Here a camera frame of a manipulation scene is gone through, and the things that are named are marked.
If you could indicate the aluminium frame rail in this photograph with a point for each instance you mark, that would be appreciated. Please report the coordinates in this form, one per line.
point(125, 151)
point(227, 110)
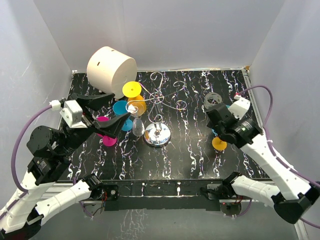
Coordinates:
point(203, 142)

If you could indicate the chrome wine glass rack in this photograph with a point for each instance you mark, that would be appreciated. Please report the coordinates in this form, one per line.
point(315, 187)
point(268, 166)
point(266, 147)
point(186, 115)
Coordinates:
point(158, 134)

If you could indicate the grey tape roll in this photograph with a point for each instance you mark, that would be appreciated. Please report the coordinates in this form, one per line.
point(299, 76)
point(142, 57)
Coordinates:
point(211, 99)

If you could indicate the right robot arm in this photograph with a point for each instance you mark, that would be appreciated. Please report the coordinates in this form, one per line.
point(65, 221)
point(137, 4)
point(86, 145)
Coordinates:
point(290, 195)

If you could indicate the orange wine glass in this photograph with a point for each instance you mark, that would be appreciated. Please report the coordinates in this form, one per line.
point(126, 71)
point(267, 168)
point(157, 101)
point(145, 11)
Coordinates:
point(219, 144)
point(132, 90)

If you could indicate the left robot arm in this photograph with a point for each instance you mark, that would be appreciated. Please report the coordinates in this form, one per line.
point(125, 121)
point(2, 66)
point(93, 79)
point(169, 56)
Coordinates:
point(26, 212)

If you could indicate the magenta plastic wine glass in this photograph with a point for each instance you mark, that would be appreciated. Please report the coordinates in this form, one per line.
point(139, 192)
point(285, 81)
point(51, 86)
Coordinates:
point(106, 140)

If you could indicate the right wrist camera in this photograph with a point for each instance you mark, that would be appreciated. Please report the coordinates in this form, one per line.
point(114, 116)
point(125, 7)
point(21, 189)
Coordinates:
point(239, 107)

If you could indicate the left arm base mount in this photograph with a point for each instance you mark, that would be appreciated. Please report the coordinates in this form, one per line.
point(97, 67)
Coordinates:
point(107, 193)

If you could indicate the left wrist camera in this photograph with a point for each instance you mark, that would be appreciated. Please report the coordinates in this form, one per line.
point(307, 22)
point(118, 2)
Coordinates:
point(71, 112)

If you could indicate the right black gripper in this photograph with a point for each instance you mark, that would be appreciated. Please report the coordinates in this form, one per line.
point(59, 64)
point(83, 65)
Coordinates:
point(210, 126)

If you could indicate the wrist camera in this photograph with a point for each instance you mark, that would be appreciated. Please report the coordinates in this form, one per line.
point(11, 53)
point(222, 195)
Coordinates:
point(239, 107)
point(71, 112)

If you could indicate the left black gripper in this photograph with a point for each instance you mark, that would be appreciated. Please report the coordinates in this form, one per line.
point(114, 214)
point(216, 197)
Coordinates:
point(96, 102)

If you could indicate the white cylindrical container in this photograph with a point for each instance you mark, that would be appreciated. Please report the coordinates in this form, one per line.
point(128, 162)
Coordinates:
point(108, 70)

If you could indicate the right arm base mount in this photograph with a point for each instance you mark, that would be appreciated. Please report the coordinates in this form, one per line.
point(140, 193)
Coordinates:
point(230, 202)

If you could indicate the clear wine glass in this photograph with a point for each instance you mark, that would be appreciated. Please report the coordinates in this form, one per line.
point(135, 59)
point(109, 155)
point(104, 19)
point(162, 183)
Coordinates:
point(136, 120)

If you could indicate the blue plastic wine glass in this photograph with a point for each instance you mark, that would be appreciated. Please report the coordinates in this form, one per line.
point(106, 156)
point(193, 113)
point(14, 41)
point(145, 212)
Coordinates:
point(119, 108)

